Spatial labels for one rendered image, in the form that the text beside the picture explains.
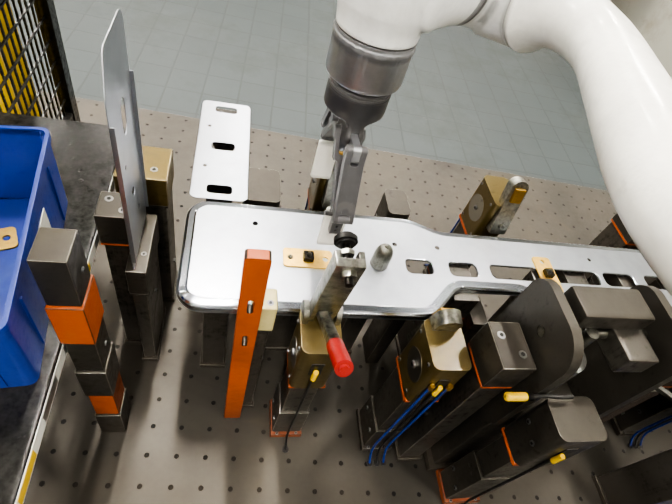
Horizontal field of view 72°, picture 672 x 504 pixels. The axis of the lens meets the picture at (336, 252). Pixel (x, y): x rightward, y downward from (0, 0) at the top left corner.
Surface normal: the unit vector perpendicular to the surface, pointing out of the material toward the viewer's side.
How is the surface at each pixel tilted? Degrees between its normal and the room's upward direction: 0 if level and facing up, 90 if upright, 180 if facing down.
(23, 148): 90
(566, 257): 0
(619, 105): 63
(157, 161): 0
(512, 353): 0
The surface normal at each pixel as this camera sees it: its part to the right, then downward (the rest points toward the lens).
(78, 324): 0.09, 0.78
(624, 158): -0.90, -0.36
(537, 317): -0.97, -0.07
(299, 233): 0.22, -0.62
